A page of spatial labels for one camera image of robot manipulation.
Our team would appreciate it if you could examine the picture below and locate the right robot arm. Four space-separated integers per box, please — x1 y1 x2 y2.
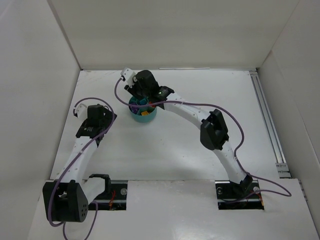
121 68 253 194

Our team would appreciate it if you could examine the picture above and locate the aluminium rail right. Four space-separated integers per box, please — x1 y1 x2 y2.
249 71 292 179

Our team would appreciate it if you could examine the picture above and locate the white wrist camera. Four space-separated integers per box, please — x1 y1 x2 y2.
120 67 137 88
73 103 88 121

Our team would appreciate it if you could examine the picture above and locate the long teal lego brick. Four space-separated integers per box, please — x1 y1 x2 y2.
139 99 148 106

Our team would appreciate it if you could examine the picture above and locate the orange round lego piece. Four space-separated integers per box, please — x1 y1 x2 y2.
149 101 156 108

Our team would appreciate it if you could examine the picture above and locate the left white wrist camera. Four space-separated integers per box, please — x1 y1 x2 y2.
73 103 88 121

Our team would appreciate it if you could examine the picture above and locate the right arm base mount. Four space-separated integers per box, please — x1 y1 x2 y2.
215 180 265 210

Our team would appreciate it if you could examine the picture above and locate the purple cable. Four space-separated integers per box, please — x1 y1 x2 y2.
48 97 117 240
114 77 292 201

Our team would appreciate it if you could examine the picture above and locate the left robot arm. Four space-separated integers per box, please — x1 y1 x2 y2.
42 104 117 223

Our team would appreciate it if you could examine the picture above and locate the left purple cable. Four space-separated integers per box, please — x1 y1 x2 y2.
48 97 117 240

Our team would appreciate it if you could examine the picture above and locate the teal round divided container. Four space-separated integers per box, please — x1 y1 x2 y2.
128 96 157 123

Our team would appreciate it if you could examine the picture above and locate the long yellow lego brick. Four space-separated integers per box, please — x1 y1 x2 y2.
141 111 150 116

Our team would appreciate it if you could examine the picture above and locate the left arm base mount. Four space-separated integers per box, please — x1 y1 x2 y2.
94 180 128 211

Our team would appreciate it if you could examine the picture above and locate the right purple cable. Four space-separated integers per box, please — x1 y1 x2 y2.
114 77 292 201

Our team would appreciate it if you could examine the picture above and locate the long purple lego brick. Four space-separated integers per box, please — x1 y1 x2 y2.
129 106 139 115

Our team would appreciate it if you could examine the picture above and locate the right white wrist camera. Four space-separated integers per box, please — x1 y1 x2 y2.
120 67 137 88

